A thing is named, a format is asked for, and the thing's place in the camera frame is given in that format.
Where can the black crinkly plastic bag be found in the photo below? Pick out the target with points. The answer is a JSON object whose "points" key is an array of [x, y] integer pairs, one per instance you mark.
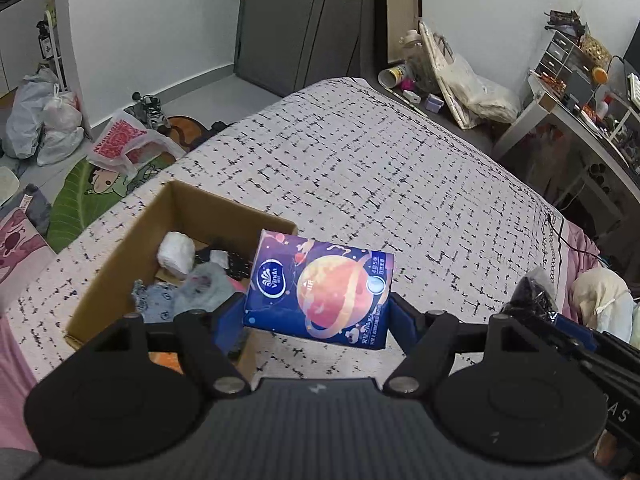
{"points": [[534, 295]]}

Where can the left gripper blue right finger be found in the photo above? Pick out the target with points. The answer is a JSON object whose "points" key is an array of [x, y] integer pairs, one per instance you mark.
{"points": [[427, 339]]}

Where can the blue tissue pack planet print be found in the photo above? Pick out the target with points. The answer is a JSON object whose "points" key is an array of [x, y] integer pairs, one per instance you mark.
{"points": [[320, 291]]}

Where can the open cardboard box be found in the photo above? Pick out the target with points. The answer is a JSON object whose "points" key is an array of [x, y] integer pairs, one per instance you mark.
{"points": [[223, 232]]}

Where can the paper cup on floor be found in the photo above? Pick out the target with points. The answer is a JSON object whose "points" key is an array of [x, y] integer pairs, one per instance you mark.
{"points": [[392, 77]]}

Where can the pink cartoon cushion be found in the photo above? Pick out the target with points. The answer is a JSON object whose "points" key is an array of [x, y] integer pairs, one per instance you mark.
{"points": [[24, 255]]}

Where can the grey white garbage bags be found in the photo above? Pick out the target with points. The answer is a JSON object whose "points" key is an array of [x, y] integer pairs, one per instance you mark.
{"points": [[45, 122]]}

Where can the grey drawer organizer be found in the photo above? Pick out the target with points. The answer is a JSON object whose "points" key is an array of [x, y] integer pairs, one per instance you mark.
{"points": [[558, 58]]}

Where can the white soft bundle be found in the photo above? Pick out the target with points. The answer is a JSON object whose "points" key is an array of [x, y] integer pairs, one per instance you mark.
{"points": [[176, 254]]}

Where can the orange burger plush toy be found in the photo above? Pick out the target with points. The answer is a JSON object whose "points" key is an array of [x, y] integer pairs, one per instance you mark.
{"points": [[166, 359]]}

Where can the black white shoes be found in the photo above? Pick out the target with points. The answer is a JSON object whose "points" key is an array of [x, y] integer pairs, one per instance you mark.
{"points": [[147, 110]]}

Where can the pink bed sheet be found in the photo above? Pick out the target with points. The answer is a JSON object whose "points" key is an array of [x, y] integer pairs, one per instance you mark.
{"points": [[17, 378]]}

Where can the cream tote bag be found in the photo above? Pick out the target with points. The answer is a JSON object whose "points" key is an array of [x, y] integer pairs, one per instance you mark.
{"points": [[471, 98]]}

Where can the blue patterned cloth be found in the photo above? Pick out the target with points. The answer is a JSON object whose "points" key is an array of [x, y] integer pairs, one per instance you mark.
{"points": [[154, 302]]}

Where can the green cartoon floor mat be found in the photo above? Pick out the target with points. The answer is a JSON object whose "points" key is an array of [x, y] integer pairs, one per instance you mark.
{"points": [[88, 192]]}

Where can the white black patterned bedspread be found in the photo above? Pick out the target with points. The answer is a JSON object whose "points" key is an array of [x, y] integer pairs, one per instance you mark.
{"points": [[344, 163]]}

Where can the pastel crumpled blanket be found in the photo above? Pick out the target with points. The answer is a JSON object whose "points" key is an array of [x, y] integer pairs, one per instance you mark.
{"points": [[605, 304]]}

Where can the white desk with clutter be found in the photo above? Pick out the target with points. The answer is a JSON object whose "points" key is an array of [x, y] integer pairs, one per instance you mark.
{"points": [[569, 109]]}

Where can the dark grey wardrobe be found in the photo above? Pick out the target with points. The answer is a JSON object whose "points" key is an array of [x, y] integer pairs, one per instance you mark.
{"points": [[283, 46]]}

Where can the framed board leaning on wall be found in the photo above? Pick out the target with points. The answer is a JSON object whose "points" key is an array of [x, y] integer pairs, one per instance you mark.
{"points": [[391, 20]]}

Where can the grey-blue plush toy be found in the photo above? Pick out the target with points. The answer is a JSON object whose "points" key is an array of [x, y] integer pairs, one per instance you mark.
{"points": [[206, 288]]}

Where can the red white plastic bag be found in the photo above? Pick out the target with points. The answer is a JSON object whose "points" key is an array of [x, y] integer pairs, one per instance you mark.
{"points": [[125, 146]]}

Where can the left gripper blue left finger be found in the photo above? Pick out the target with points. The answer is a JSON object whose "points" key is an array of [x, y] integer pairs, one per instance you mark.
{"points": [[205, 339]]}

